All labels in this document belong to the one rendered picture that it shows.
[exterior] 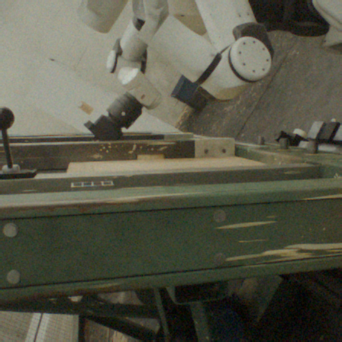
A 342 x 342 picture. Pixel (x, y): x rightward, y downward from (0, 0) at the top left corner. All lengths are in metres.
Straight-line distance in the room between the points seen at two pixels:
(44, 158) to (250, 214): 0.74
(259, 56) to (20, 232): 0.47
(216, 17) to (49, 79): 4.27
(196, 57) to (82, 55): 5.65
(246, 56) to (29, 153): 0.66
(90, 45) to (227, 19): 5.60
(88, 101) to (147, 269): 4.49
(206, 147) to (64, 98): 3.88
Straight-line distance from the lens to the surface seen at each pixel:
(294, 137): 1.27
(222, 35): 0.74
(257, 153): 1.05
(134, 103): 1.15
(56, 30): 6.35
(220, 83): 0.69
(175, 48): 0.68
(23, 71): 6.42
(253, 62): 0.69
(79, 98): 4.91
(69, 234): 0.44
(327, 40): 1.25
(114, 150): 1.10
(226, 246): 0.48
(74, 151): 1.10
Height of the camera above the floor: 1.33
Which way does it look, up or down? 14 degrees down
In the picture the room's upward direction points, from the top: 61 degrees counter-clockwise
